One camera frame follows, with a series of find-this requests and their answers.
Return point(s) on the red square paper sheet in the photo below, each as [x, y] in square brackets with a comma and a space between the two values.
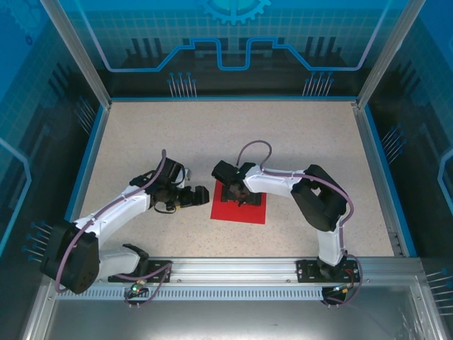
[226, 214]

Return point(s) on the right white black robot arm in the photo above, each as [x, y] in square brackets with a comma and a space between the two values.
[276, 182]

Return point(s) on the silver sheet metal panel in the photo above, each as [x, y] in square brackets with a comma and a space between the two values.
[230, 318]

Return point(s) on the blue table edge strip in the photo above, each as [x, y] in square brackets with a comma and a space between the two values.
[233, 99]
[390, 177]
[90, 166]

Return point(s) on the small connector with green light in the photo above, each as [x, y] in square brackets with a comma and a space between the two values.
[341, 288]
[136, 287]

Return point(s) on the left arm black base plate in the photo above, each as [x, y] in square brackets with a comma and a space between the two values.
[161, 266]

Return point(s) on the long aluminium mounting rail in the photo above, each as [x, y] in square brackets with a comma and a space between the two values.
[233, 271]

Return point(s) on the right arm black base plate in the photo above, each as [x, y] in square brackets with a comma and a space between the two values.
[306, 271]

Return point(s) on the aluminium side rail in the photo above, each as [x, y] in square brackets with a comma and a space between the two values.
[380, 177]

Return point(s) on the aluminium frame post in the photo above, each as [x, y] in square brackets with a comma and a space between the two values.
[385, 53]
[83, 53]

